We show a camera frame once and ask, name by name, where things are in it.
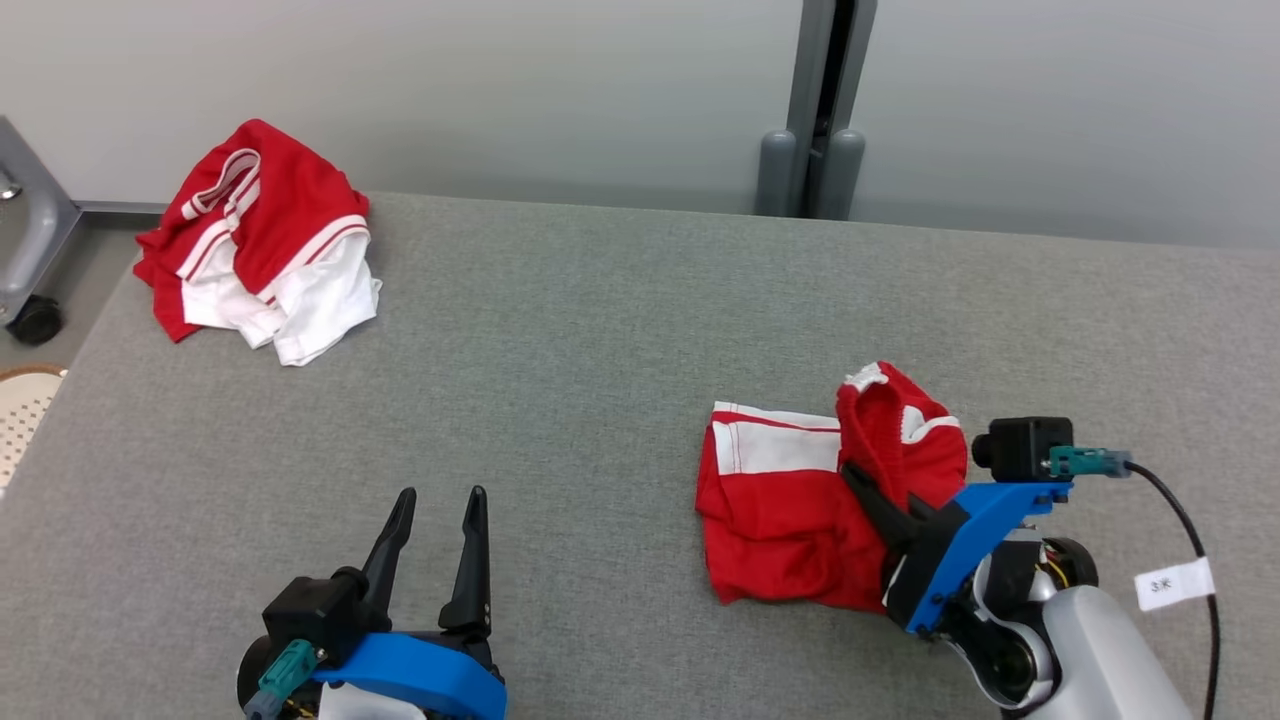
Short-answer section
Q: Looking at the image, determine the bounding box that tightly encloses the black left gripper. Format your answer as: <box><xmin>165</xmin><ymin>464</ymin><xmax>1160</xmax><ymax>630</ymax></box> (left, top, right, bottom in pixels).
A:
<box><xmin>236</xmin><ymin>485</ymin><xmax>499</xmax><ymax>717</ymax></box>

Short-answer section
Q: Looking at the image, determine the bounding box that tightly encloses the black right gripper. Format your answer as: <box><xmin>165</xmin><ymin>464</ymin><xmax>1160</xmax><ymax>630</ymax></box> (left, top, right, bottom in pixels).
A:
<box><xmin>842</xmin><ymin>461</ymin><xmax>971</xmax><ymax>633</ymax></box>

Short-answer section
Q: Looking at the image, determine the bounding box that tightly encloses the red white jersey garment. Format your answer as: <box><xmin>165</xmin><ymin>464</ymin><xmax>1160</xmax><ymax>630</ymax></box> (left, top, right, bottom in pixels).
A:
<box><xmin>695</xmin><ymin>361</ymin><xmax>969</xmax><ymax>613</ymax></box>

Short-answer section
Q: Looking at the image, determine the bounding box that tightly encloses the crumpled red white garment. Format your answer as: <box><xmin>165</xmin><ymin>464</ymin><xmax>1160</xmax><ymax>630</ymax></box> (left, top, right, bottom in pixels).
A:
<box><xmin>133</xmin><ymin>118</ymin><xmax>383</xmax><ymax>368</ymax></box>

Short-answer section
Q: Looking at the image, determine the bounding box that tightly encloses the white perforated laundry basket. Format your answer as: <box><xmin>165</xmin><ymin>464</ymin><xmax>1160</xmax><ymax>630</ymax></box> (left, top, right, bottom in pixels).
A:
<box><xmin>0</xmin><ymin>365</ymin><xmax>69</xmax><ymax>496</ymax></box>

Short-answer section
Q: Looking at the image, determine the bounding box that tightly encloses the black caster wheel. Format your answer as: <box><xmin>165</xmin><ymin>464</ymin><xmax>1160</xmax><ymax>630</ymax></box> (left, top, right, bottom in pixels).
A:
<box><xmin>6</xmin><ymin>294</ymin><xmax>64</xmax><ymax>348</ymax></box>

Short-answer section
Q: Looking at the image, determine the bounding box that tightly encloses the blue right camera bracket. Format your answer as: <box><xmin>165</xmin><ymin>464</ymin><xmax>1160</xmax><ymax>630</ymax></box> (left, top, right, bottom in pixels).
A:
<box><xmin>903</xmin><ymin>482</ymin><xmax>1073</xmax><ymax>637</ymax></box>

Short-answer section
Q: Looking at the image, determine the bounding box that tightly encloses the black left cable teal plug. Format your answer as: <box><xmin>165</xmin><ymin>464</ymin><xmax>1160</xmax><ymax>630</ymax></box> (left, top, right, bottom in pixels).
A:
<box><xmin>243</xmin><ymin>640</ymin><xmax>326</xmax><ymax>720</ymax></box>

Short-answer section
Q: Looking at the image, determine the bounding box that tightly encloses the white paper cable label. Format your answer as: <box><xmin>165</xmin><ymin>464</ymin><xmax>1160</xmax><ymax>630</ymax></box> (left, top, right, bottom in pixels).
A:
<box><xmin>1135</xmin><ymin>557</ymin><xmax>1217</xmax><ymax>612</ymax></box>

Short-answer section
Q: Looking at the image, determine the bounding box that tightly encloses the grey cylinder post bumper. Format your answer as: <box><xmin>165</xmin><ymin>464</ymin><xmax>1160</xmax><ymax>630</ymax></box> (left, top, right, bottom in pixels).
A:
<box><xmin>820</xmin><ymin>128</ymin><xmax>867</xmax><ymax>220</ymax></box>
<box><xmin>756</xmin><ymin>128</ymin><xmax>799</xmax><ymax>218</ymax></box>

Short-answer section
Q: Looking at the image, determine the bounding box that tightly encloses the grey metal partition post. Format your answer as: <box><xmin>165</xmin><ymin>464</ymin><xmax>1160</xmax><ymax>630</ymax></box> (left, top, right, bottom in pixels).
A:
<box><xmin>755</xmin><ymin>0</ymin><xmax>879</xmax><ymax>221</ymax></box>

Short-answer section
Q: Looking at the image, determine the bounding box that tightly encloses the grey metal cart frame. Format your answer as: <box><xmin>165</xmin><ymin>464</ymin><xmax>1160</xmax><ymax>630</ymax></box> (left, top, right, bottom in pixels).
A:
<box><xmin>0</xmin><ymin>115</ymin><xmax>83</xmax><ymax>321</ymax></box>

